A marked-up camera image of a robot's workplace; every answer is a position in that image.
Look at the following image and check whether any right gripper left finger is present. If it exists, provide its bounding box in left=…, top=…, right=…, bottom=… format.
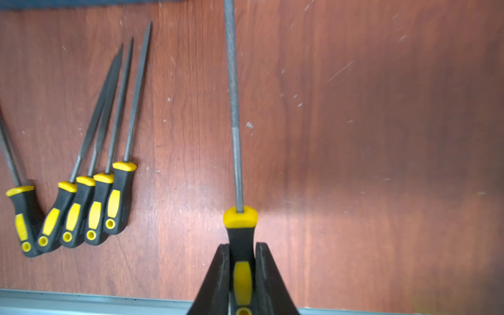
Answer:
left=188, top=244, right=230, bottom=315

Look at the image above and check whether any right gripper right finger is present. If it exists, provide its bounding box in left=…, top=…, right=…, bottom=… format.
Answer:
left=255, top=242, right=299, bottom=315

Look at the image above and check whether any file yellow black handle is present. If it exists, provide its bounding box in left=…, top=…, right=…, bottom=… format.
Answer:
left=60, top=45, right=123, bottom=248
left=36, top=48, right=122, bottom=253
left=224, top=1, right=257, bottom=314
left=104, top=22, right=152, bottom=235
left=85, top=38, right=133, bottom=246

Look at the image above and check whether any teal plastic storage box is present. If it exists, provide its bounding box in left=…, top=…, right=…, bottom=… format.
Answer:
left=1, top=0, right=152, bottom=11

